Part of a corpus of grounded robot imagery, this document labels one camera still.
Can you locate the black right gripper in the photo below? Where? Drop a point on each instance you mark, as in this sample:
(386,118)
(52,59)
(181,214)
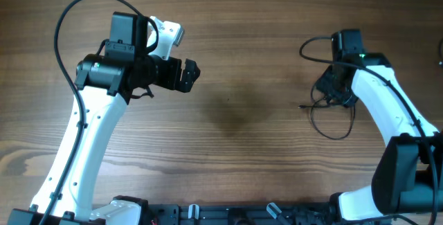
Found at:
(327,84)

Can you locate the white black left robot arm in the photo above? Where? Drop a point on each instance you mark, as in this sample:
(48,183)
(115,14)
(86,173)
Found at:
(136,55)

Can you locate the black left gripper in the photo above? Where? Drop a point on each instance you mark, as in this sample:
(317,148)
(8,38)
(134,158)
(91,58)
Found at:
(171,80)

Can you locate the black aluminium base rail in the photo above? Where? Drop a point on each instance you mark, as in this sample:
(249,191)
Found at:
(299,214)

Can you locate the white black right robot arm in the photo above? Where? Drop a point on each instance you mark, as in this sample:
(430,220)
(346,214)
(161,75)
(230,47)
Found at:
(408,178)

